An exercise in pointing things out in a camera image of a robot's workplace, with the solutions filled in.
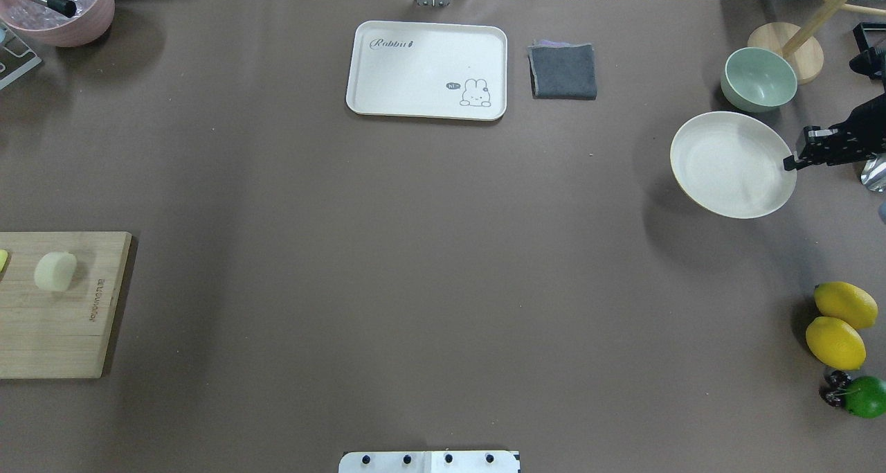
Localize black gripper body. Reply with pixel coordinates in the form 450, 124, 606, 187
795, 23, 885, 169

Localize cream round plate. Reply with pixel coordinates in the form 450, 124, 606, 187
669, 111, 797, 220

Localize pale white bun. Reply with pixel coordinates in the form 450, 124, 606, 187
33, 251, 78, 292

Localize cream rabbit tray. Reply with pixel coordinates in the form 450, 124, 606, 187
345, 21, 507, 121

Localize metal scoop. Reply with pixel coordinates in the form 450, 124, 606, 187
860, 153, 886, 193

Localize green bowl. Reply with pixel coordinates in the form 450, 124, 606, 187
719, 47, 798, 113

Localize wooden stand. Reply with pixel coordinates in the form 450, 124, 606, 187
747, 0, 884, 84

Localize yellow lemon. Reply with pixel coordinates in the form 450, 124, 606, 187
813, 281, 879, 329
806, 317, 867, 371

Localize dark cherries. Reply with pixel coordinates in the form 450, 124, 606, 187
820, 370, 853, 408

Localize green lime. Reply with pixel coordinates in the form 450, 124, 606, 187
844, 376, 885, 419

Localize grey folded cloth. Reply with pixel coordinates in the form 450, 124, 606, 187
527, 40, 598, 100

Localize pink bowl of ice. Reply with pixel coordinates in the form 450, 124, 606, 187
1, 0, 115, 48

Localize bamboo cutting board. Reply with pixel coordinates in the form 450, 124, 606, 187
1, 232, 132, 380

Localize white cup rack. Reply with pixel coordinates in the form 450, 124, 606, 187
0, 22, 42, 90

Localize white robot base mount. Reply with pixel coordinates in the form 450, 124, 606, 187
338, 450, 521, 472

